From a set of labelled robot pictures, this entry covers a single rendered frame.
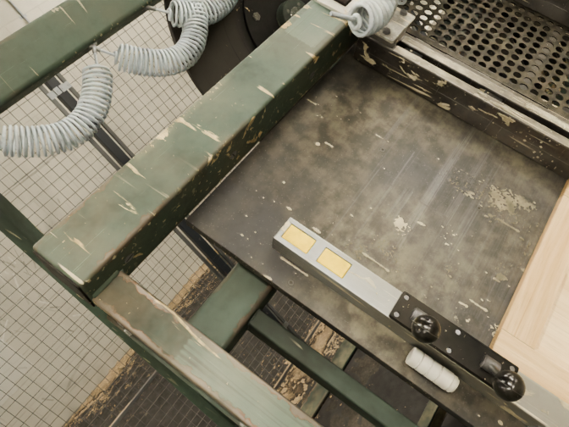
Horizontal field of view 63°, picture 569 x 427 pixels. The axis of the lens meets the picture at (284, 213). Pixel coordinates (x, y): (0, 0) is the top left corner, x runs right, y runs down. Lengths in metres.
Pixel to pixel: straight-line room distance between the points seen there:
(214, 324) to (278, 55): 0.51
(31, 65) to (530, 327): 1.07
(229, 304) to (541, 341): 0.51
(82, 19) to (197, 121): 0.47
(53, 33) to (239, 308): 0.71
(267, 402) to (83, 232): 0.36
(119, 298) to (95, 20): 0.68
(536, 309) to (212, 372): 0.54
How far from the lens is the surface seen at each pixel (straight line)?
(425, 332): 0.64
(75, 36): 1.18
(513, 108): 1.07
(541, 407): 0.82
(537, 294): 0.91
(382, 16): 0.91
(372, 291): 0.76
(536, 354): 0.87
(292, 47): 0.95
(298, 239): 0.77
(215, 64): 1.36
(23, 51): 1.14
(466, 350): 0.78
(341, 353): 1.87
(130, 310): 0.73
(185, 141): 0.79
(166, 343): 0.70
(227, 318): 0.79
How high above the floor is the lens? 1.96
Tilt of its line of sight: 22 degrees down
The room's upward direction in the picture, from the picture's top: 39 degrees counter-clockwise
